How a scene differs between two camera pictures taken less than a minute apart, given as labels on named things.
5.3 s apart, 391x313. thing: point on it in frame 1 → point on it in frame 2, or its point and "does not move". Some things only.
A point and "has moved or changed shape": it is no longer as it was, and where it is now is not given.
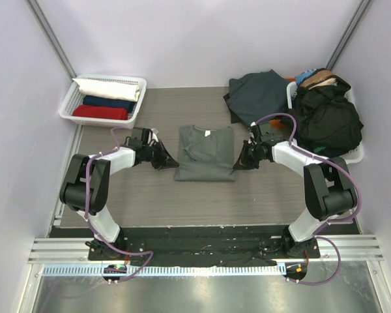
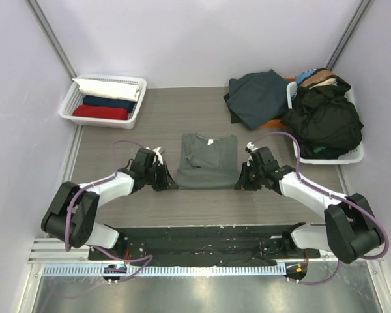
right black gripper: x=247 y=155 → x=251 y=177
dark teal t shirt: x=253 y=96 does not move
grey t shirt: x=205 y=154 has moved or changed shape
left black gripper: x=169 y=162 → x=167 y=182
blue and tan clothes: x=316 y=77 does not move
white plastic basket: x=111 y=100 does not move
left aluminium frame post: x=38 y=14 does not move
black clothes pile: x=328 y=121 does not move
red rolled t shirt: x=100 y=111 does not move
